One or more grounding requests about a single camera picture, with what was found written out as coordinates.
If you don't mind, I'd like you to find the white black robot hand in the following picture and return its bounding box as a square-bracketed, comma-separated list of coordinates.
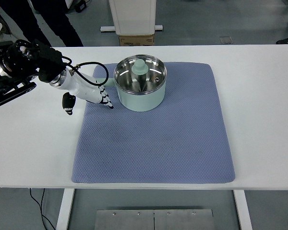
[59, 69, 115, 116]

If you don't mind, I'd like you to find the green pot with handle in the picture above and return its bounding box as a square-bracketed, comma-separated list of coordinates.
[95, 54, 168, 112]

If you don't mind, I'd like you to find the glass lid with green knob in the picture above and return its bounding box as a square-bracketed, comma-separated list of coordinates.
[113, 54, 168, 95]

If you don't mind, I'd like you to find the brown cardboard box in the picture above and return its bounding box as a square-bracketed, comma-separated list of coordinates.
[119, 34, 156, 46]

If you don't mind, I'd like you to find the person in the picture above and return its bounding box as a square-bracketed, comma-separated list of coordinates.
[0, 0, 84, 47]

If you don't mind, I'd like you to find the blue quilted mat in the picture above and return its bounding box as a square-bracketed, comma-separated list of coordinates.
[71, 61, 237, 184]

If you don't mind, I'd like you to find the white table leg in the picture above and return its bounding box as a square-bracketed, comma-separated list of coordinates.
[233, 190, 253, 230]
[55, 188, 75, 230]

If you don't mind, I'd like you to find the grey metal plate with screws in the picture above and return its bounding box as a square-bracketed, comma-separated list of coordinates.
[95, 209, 216, 230]

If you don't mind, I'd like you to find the grey floor socket cover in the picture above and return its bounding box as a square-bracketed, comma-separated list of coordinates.
[219, 36, 234, 45]

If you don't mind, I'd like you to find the white pedestal stand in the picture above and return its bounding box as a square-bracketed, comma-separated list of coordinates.
[100, 0, 164, 36]

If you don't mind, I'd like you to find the thin black floor cable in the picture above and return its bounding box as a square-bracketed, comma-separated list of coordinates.
[29, 188, 56, 230]

